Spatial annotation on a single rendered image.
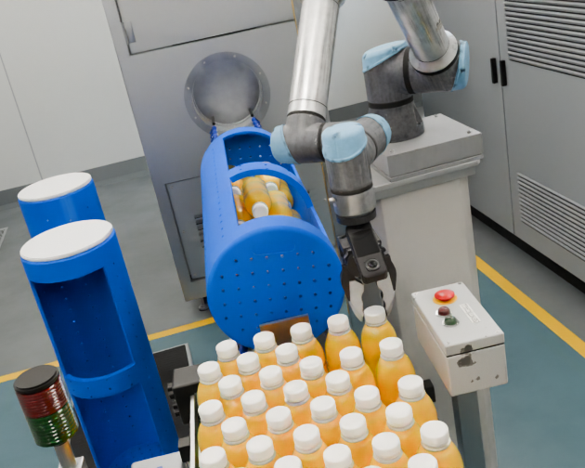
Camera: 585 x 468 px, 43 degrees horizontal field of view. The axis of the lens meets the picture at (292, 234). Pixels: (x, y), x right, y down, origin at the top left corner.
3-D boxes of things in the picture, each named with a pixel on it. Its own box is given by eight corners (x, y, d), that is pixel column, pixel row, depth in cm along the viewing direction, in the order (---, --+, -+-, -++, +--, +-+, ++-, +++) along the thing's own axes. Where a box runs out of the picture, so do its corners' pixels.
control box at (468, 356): (467, 327, 143) (461, 279, 139) (509, 383, 124) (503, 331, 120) (417, 339, 142) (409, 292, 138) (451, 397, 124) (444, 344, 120)
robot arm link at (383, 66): (375, 92, 197) (368, 41, 192) (424, 88, 191) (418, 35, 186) (360, 105, 187) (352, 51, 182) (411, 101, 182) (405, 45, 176)
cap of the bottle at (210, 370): (220, 379, 129) (218, 370, 128) (199, 383, 129) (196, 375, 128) (221, 367, 132) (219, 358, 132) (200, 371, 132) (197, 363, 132)
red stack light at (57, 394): (71, 387, 109) (63, 364, 107) (65, 412, 103) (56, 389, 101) (28, 397, 108) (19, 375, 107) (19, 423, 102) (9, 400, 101)
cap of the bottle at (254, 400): (239, 404, 121) (237, 396, 120) (260, 395, 122) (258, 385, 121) (248, 416, 117) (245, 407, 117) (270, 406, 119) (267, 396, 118)
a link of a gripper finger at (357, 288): (357, 309, 143) (358, 266, 139) (364, 324, 137) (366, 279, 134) (342, 310, 142) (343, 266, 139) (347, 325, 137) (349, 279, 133)
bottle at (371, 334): (383, 410, 140) (370, 331, 133) (364, 395, 146) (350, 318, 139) (413, 395, 143) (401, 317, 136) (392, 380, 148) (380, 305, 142)
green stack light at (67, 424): (82, 415, 111) (71, 387, 109) (75, 441, 105) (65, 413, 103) (39, 425, 110) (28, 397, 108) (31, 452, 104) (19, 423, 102)
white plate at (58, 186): (104, 170, 287) (105, 173, 288) (48, 174, 298) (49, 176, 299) (60, 197, 264) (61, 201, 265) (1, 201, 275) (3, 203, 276)
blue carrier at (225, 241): (294, 209, 238) (289, 122, 228) (348, 344, 158) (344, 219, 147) (205, 218, 236) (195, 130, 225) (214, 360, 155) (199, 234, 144)
